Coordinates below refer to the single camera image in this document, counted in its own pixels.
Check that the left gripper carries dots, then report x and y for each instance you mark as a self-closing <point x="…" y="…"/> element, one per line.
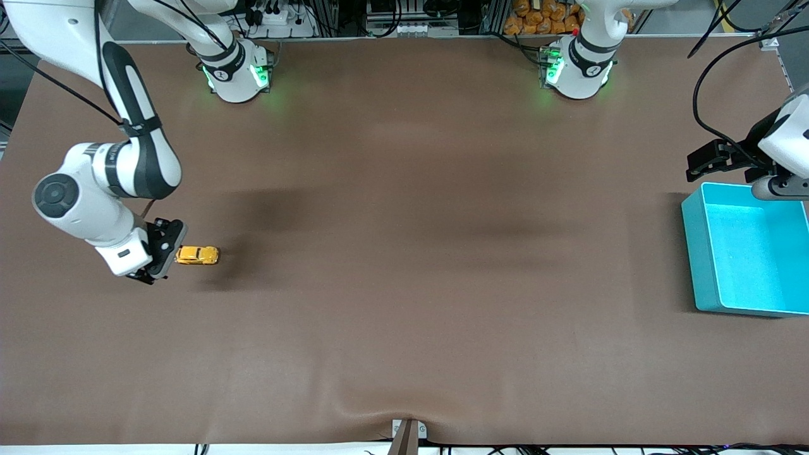
<point x="749" y="154"/>

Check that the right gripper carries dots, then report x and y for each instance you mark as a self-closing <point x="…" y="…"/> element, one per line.
<point x="165" y="242"/>

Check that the yellow beetle toy car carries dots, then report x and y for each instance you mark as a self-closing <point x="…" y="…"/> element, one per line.
<point x="199" y="255"/>

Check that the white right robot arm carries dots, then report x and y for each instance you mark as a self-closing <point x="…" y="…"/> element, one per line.
<point x="76" y="196"/>

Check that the teal plastic bin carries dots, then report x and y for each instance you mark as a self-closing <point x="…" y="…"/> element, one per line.
<point x="746" y="253"/>

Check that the silver table edge strip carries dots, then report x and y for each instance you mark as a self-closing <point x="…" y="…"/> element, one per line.
<point x="784" y="63"/>

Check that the orange packets pile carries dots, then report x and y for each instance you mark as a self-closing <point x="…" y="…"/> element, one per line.
<point x="543" y="19"/>

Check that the brown table mat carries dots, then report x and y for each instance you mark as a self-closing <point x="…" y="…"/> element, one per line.
<point x="404" y="253"/>

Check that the white power strip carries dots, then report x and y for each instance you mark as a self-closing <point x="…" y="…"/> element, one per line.
<point x="278" y="22"/>

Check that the white connector block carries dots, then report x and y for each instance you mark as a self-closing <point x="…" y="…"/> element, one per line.
<point x="414" y="28"/>

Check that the silver frame corner bracket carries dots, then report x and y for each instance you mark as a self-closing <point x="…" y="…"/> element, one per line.
<point x="769" y="41"/>

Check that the grey table clamp bracket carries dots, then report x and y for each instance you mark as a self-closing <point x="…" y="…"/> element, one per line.
<point x="407" y="436"/>

